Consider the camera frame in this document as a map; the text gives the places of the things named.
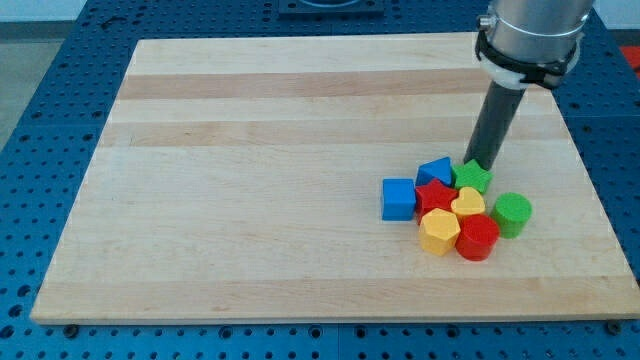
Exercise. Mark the green star block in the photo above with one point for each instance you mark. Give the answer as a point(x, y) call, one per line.
point(471, 174)

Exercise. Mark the red object at edge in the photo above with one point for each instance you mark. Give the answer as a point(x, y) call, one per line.
point(632, 56)

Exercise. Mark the wooden board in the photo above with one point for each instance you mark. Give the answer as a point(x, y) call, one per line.
point(239, 181)

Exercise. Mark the red star block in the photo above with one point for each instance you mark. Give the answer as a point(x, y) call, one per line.
point(431, 196)

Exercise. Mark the yellow heart block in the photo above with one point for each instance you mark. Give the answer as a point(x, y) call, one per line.
point(469, 202)

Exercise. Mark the blue cube block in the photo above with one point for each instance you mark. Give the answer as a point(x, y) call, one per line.
point(398, 199)

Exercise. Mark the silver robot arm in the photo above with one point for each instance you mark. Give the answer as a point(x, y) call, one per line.
point(524, 42)

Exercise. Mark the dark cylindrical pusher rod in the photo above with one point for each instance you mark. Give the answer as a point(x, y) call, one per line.
point(494, 120)

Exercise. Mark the red cylinder block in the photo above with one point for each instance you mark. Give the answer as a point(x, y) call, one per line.
point(478, 236)

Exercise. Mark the green cylinder block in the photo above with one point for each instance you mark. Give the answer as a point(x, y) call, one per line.
point(511, 212)

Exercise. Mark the blue triangle block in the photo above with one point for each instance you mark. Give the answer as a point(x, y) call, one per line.
point(439, 169)

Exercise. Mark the yellow hexagon block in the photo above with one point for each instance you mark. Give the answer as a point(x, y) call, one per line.
point(438, 231)

